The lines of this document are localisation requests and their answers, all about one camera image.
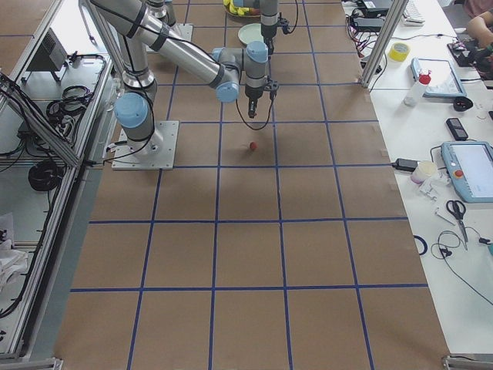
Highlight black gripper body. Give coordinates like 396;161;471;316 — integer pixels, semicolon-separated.
245;76;279;101
263;15;289;41

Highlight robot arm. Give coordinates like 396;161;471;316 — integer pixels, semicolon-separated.
89;1;279;118
259;0;290;56

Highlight pale green round plate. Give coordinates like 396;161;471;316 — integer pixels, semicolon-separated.
237;23;263;45

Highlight yellow banana bunch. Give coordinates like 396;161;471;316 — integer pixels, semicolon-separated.
223;0;250;17

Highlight brown wicker basket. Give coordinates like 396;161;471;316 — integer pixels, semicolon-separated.
225;6;260;19

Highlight yellow tape roll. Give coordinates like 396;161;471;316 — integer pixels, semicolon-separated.
388;42;411;62

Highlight white bottle red cap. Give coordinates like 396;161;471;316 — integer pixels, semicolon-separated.
403;70;431;107

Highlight black power adapter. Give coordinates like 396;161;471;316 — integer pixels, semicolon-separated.
391;158;419;173

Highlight blue teach pendant tablet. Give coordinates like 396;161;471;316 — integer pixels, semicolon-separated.
410;58;467;99

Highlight white paper cup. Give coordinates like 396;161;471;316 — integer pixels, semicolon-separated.
411;160;438;185

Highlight black phone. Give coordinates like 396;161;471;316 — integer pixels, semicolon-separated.
445;118;468;141

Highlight grey control box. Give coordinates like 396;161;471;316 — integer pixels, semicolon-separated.
22;28;68;82

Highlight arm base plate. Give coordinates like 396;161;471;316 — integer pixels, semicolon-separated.
111;121;179;171

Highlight aluminium frame post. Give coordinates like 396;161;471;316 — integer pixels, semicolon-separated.
360;0;407;88

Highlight coiled black cable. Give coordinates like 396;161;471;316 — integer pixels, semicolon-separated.
29;159;62;193

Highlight black handled scissors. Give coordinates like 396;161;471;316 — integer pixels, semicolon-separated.
445;200;468;250

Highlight black earphone cable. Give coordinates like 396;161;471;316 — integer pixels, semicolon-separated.
430;229;493;309

